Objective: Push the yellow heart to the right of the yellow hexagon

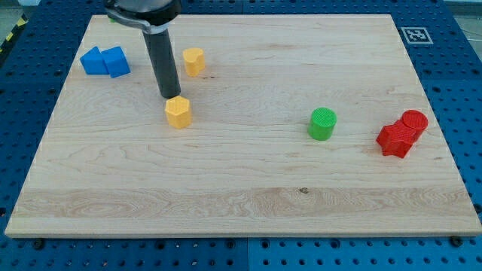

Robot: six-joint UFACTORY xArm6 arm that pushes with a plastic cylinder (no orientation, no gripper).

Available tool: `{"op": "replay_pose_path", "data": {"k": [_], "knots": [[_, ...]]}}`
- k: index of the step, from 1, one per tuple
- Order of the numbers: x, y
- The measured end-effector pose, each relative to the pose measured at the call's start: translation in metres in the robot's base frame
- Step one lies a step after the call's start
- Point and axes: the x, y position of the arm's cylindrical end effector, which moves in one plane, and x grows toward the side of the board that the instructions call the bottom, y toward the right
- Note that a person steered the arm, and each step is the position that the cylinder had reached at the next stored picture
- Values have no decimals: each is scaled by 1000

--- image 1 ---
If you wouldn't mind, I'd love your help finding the white fiducial marker tag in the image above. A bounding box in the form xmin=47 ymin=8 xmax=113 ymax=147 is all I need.
xmin=401 ymin=26 xmax=433 ymax=45

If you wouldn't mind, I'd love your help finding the wooden board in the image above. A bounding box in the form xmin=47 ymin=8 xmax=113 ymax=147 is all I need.
xmin=5 ymin=14 xmax=481 ymax=239

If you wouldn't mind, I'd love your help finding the black right board bolt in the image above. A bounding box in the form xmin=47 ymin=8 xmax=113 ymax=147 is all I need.
xmin=450 ymin=236 xmax=464 ymax=248

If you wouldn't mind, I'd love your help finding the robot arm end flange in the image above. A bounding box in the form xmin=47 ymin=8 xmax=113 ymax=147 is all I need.
xmin=102 ymin=0 xmax=182 ymax=35

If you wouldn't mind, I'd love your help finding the red star block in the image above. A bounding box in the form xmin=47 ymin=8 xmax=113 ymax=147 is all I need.
xmin=376 ymin=120 xmax=416 ymax=158

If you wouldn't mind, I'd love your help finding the black left board bolt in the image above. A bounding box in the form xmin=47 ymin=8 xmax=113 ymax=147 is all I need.
xmin=32 ymin=239 xmax=45 ymax=251

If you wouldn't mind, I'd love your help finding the blue triangular block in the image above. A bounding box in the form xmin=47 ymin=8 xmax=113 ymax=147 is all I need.
xmin=80 ymin=47 xmax=108 ymax=75

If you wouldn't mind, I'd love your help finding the red cylinder block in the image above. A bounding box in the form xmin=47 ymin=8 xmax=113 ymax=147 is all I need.
xmin=401 ymin=110 xmax=429 ymax=142

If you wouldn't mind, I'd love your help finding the blue cube block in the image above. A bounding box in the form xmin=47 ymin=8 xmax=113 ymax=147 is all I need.
xmin=101 ymin=47 xmax=130 ymax=78

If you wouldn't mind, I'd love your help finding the yellow hexagon block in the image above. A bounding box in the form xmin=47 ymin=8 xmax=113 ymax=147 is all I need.
xmin=165 ymin=96 xmax=192 ymax=129

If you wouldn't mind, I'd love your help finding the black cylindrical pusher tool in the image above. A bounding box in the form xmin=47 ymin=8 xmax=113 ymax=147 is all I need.
xmin=143 ymin=30 xmax=181 ymax=99

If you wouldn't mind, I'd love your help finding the green cylinder block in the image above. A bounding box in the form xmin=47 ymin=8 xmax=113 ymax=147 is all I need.
xmin=307 ymin=107 xmax=337 ymax=141

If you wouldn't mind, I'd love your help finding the black board bolt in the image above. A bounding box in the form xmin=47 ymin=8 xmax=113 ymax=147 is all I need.
xmin=450 ymin=236 xmax=464 ymax=248
xmin=32 ymin=239 xmax=45 ymax=251

